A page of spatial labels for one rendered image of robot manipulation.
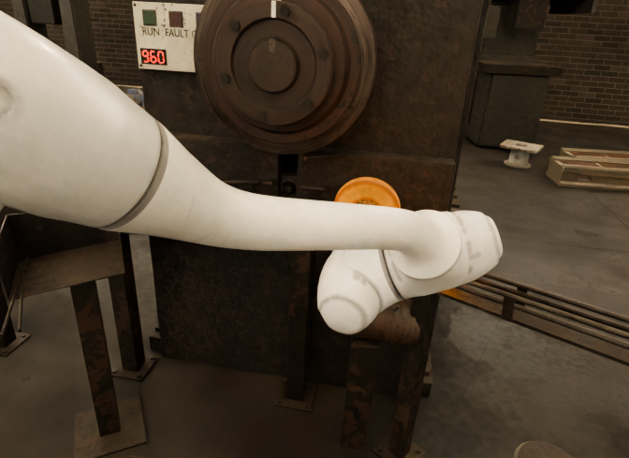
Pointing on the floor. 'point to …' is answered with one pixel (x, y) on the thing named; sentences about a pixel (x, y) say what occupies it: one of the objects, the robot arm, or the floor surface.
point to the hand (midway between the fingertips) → (367, 203)
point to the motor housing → (355, 424)
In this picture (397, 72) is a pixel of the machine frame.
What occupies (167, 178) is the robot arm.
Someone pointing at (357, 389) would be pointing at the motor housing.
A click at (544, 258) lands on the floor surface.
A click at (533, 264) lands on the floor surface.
